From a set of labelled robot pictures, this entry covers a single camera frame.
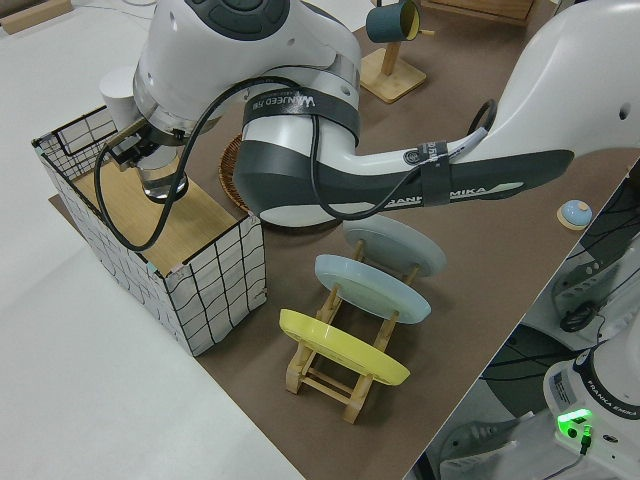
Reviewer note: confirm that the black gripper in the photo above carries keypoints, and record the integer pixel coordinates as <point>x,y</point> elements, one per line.
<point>131,131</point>

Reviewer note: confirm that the white cylindrical water bottle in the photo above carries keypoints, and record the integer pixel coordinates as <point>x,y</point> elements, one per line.
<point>117,95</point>

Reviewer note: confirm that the white Franka arm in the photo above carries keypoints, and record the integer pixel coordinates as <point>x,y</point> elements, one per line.
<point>190,40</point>

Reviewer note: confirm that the brown wicker basket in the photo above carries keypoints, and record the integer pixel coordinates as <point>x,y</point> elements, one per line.
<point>227,172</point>

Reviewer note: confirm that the wooden block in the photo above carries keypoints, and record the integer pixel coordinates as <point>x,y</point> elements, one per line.
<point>35,16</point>

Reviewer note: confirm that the grid-pattern box wooden top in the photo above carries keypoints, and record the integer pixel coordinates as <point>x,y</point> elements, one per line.
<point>220,290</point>

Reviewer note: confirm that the light blue plate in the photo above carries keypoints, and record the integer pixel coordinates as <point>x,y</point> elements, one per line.
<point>370,290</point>

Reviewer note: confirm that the wooden mug tree stand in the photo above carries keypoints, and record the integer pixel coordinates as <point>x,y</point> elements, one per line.
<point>395,80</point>

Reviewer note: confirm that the yellow plate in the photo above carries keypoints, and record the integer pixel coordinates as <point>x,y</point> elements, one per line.
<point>340,345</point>

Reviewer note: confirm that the teal mug yellow inside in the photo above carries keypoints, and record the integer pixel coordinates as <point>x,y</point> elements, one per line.
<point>382,25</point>

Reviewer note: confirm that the grey plate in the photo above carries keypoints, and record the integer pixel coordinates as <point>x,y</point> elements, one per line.
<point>400,245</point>

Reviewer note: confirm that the wooden dish rack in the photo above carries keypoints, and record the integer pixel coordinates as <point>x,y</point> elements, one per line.
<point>356,400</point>

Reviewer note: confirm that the brown table mat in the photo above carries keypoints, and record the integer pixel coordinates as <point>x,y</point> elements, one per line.
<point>475,280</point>

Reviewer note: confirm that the wooden cabinet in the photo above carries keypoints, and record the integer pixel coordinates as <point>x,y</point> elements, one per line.
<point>480,7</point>

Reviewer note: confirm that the blue dome bell wooden base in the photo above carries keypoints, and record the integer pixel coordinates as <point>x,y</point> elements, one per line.
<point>575,212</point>

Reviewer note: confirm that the grey metal stand foot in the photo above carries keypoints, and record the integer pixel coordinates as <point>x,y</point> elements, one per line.
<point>480,440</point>

